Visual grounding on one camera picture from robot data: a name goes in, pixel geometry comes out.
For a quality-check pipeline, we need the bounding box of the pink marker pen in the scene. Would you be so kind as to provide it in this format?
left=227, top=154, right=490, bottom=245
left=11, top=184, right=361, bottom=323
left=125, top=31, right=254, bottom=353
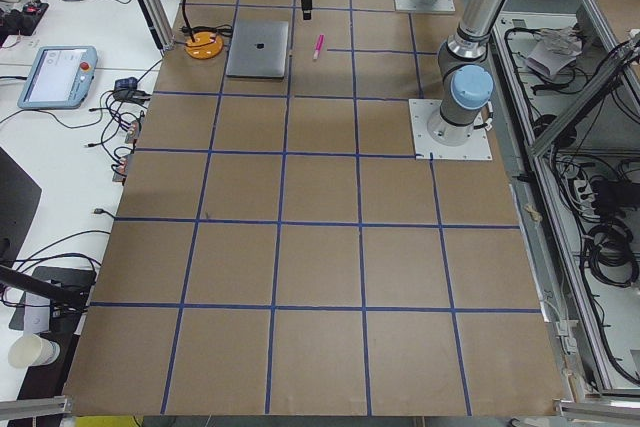
left=312, top=34, right=325, bottom=61

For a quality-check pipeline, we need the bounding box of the grey closed laptop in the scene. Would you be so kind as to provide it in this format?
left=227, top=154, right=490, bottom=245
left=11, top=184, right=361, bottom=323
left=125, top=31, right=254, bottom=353
left=226, top=20, right=289, bottom=79

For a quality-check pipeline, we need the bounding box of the blue teach pendant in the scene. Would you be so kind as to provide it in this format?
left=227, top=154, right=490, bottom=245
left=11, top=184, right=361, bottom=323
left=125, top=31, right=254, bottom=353
left=17, top=46, right=98, bottom=110

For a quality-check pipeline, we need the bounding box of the white paper cup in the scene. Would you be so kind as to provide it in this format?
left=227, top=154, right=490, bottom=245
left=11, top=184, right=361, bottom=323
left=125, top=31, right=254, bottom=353
left=8, top=334, right=60, bottom=368

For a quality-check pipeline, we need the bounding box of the black lamp power cable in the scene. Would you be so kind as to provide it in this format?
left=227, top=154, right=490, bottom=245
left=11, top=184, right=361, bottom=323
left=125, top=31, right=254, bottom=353
left=180, top=24, right=235, bottom=48

